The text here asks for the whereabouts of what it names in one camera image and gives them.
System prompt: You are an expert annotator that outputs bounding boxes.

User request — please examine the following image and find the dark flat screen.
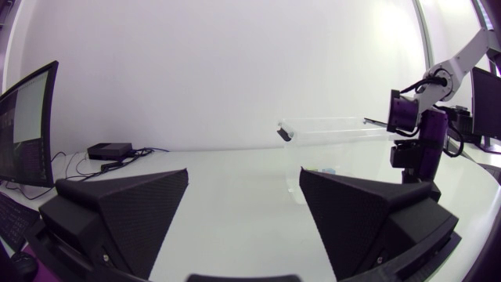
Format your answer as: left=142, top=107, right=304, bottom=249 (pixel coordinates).
left=470, top=66, right=501, bottom=155

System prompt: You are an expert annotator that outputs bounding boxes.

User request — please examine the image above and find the black keyboard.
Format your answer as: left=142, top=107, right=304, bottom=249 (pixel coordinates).
left=0, top=191, right=41, bottom=253

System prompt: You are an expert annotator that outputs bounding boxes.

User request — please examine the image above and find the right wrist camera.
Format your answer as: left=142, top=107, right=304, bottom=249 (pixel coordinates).
left=389, top=139, right=422, bottom=169

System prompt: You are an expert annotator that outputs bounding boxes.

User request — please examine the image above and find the black power brick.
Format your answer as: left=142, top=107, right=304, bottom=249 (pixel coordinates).
left=86, top=142, right=135, bottom=162

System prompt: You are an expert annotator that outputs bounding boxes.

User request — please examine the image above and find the thin black cable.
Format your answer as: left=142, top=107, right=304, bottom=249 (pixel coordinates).
left=0, top=150, right=92, bottom=201

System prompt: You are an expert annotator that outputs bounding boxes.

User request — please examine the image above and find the clear plastic container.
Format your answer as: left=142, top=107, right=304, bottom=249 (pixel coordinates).
left=276, top=116, right=405, bottom=205

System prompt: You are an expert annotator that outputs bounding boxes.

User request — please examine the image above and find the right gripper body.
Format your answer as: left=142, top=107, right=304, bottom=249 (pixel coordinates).
left=401, top=108, right=450, bottom=185

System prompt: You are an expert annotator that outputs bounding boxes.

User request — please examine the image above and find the black computer mouse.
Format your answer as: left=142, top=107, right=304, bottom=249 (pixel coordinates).
left=10, top=251, right=39, bottom=282

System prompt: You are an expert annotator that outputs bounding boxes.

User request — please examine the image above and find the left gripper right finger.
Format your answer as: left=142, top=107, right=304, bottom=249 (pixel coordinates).
left=298, top=167, right=460, bottom=281

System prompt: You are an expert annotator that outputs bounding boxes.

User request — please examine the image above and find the dark curved screen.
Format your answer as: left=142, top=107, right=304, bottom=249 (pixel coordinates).
left=0, top=60, right=60, bottom=189

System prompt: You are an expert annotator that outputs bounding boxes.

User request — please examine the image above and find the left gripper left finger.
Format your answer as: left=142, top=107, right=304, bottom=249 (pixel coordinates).
left=38, top=168, right=189, bottom=280

